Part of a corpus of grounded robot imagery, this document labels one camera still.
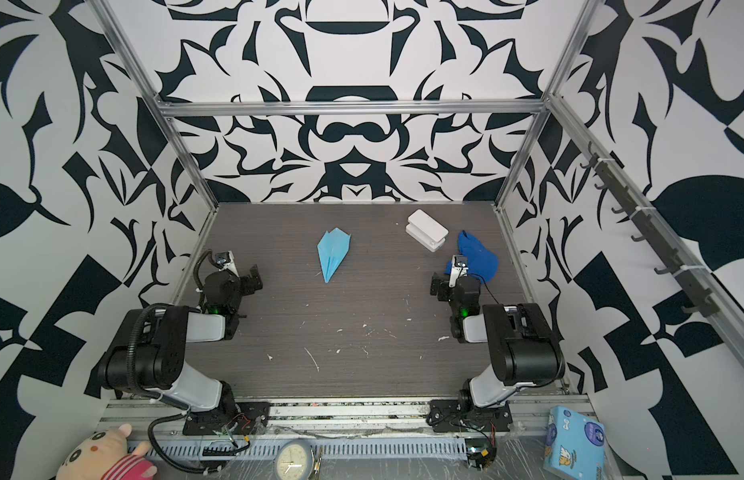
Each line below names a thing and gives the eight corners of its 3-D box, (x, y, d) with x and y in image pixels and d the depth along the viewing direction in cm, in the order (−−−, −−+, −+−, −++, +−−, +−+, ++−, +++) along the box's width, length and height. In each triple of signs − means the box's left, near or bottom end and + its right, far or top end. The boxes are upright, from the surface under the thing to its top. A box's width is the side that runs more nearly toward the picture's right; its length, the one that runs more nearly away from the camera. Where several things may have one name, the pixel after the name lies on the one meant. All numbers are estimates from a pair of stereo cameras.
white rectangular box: (432, 254, 108) (435, 240, 102) (403, 231, 115) (405, 216, 109) (446, 243, 111) (450, 229, 105) (417, 221, 118) (420, 207, 112)
